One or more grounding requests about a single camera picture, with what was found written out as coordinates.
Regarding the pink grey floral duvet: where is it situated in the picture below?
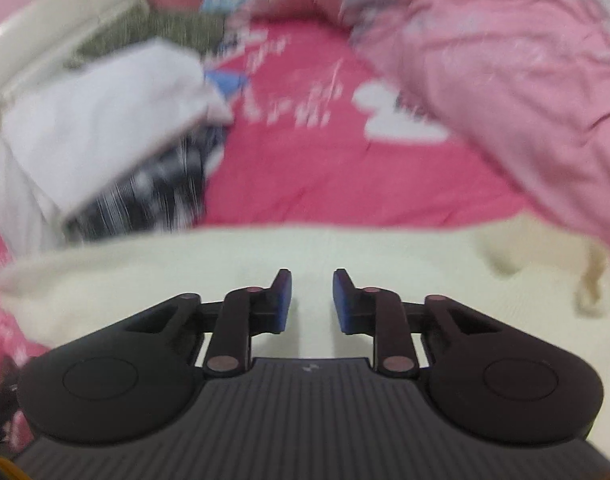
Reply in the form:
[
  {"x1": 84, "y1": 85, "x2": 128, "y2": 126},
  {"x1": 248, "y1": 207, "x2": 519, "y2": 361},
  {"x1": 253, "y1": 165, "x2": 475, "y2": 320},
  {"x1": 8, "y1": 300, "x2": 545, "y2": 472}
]
[{"x1": 244, "y1": 0, "x2": 610, "y2": 246}]

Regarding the cream fleece sweater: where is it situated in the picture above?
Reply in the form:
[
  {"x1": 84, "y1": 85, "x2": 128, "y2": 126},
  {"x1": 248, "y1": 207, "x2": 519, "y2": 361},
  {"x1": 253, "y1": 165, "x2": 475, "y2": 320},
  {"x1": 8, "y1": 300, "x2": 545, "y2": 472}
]
[{"x1": 0, "y1": 214, "x2": 610, "y2": 456}]

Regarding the pile of white clothes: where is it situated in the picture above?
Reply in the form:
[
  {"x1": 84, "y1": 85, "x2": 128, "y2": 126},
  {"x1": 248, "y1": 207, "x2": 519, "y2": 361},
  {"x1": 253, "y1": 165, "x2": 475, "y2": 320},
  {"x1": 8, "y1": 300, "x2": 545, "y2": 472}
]
[{"x1": 0, "y1": 8, "x2": 237, "y2": 256}]

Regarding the pink floral bed blanket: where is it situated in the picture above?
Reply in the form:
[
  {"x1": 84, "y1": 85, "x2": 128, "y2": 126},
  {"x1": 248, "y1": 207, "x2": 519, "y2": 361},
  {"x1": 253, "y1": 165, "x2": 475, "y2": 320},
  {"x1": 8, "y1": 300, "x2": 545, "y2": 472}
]
[{"x1": 0, "y1": 22, "x2": 528, "y2": 378}]

